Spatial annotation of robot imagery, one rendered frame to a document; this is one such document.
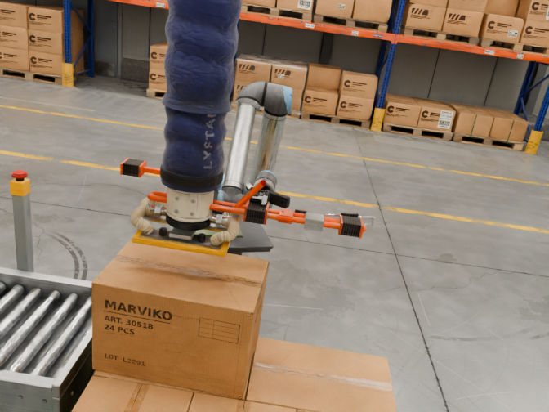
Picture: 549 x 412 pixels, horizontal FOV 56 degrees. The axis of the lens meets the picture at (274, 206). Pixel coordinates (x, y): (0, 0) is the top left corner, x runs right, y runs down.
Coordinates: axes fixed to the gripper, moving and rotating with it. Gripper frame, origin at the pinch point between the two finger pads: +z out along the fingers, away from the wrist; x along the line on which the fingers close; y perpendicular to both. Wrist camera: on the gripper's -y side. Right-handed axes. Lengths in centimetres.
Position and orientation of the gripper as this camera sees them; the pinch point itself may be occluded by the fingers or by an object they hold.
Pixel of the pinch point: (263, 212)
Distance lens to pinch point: 189.6
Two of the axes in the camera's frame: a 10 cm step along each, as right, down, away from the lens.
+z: -0.8, 3.8, -9.2
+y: -9.9, -1.5, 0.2
